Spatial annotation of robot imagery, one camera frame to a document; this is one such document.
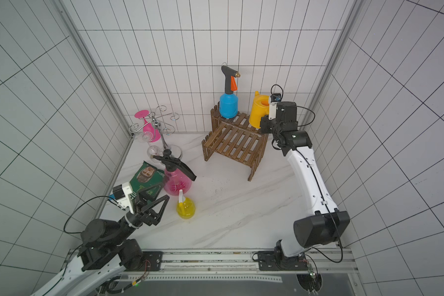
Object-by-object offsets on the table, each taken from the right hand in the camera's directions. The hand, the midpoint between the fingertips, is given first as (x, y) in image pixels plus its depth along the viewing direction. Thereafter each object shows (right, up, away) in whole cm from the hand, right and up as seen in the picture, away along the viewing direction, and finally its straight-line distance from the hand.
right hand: (257, 115), depth 75 cm
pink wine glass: (-47, -7, +6) cm, 48 cm away
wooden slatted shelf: (-8, -9, +23) cm, 25 cm away
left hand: (-33, -28, -15) cm, 46 cm away
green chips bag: (-54, -29, +17) cm, 63 cm away
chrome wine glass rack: (-46, -1, +12) cm, 47 cm away
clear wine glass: (-48, -15, +13) cm, 52 cm away
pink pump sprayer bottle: (-34, -25, +4) cm, 42 cm away
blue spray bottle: (-12, +7, +12) cm, 18 cm away
